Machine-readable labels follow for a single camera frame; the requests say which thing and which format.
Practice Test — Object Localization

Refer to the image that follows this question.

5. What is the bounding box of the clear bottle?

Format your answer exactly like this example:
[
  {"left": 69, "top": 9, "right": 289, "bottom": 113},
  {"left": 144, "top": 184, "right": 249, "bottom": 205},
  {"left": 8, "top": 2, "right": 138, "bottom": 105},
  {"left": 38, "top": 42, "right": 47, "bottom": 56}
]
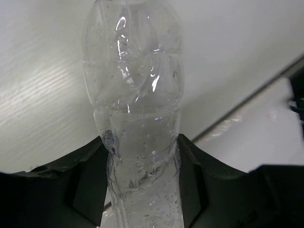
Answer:
[{"left": 82, "top": 0, "right": 184, "bottom": 228}]

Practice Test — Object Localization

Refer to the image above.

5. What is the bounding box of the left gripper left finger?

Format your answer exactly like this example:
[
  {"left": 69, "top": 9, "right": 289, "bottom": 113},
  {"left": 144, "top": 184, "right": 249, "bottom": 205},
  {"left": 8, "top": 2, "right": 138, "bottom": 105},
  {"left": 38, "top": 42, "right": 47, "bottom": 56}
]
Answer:
[{"left": 0, "top": 138, "right": 108, "bottom": 228}]

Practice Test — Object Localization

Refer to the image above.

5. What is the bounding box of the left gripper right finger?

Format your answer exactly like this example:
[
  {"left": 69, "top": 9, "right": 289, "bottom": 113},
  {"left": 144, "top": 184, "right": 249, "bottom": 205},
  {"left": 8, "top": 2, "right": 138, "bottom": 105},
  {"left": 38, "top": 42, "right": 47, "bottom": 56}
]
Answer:
[{"left": 177, "top": 134, "right": 304, "bottom": 228}]

